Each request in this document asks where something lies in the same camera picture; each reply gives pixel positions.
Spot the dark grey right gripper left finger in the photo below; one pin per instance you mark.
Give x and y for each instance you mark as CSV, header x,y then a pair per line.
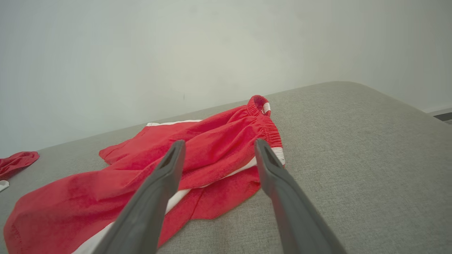
x,y
152,208

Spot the red basketball jersey with numbers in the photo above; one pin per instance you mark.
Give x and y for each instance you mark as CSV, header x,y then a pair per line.
x,y
16,160

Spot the red shorts with white stripes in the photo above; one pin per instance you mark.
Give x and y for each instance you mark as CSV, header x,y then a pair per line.
x,y
212,148

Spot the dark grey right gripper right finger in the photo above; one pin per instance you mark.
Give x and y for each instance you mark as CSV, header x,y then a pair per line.
x,y
293,211

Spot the white and black baseboard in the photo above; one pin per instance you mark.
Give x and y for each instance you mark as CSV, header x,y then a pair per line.
x,y
443,115

